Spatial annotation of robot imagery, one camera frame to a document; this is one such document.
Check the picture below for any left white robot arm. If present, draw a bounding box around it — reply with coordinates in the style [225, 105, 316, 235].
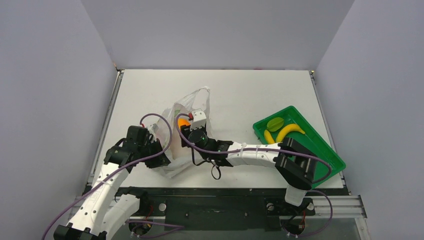
[53, 125, 170, 240]

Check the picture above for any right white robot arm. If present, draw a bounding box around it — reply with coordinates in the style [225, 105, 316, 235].
[179, 125, 317, 214]

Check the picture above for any white plastic bag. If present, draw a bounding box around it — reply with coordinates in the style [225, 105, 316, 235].
[147, 86, 213, 179]

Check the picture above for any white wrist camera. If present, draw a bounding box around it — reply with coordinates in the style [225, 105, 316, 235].
[147, 123, 159, 134]
[189, 108, 207, 131]

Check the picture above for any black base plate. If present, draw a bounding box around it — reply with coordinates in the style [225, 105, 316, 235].
[112, 187, 316, 233]

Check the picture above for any purple cable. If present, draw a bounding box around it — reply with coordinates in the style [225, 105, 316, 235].
[41, 113, 173, 240]
[175, 113, 334, 239]

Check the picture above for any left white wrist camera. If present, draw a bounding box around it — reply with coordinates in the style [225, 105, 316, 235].
[147, 123, 159, 134]

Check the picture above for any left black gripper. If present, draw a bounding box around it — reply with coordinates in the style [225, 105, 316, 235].
[138, 138, 171, 169]

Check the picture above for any orange yellow fake mango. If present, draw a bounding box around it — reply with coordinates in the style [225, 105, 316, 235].
[177, 118, 191, 132]

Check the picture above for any long yellow fake banana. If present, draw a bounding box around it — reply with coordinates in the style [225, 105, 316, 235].
[275, 123, 306, 143]

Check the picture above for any green plastic tray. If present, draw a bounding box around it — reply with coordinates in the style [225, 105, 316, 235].
[252, 105, 346, 181]

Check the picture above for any small yellow fake banana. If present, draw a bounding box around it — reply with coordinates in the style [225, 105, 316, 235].
[263, 129, 276, 145]

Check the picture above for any green fake starfruit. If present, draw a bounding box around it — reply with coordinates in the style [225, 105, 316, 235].
[266, 117, 285, 133]

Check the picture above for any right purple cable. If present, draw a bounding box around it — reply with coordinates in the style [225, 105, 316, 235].
[175, 113, 334, 239]

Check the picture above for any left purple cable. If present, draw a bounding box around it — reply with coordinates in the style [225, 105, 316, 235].
[41, 113, 173, 240]

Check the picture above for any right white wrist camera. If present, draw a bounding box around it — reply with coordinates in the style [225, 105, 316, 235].
[189, 108, 207, 131]

